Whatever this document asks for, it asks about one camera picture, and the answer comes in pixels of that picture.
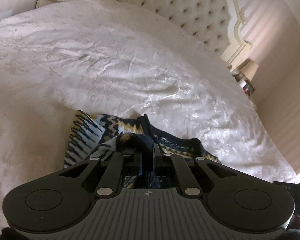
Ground patterned knit sweater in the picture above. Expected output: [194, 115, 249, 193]
[59, 111, 221, 197]

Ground cream tufted headboard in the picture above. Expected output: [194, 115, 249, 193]
[116, 0, 252, 68]

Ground bedside lamp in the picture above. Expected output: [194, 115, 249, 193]
[239, 59, 258, 81]

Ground white satin bedspread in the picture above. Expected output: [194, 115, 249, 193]
[0, 0, 296, 230]

